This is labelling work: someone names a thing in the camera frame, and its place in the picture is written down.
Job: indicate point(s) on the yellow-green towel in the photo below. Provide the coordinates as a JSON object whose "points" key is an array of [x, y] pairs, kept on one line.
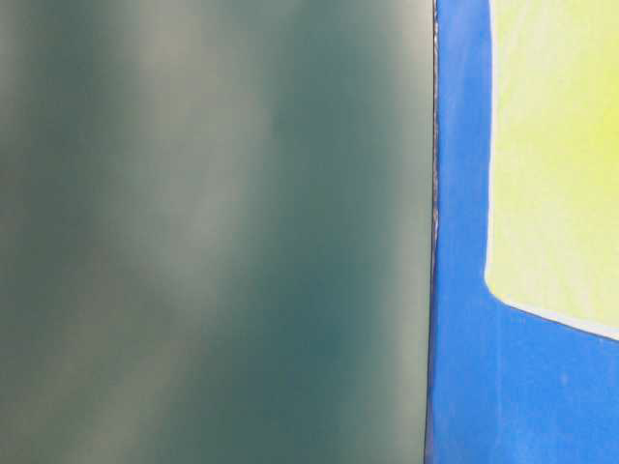
{"points": [[552, 237]]}

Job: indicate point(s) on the blue table cloth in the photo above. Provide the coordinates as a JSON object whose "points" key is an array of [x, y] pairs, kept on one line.
{"points": [[506, 386]]}

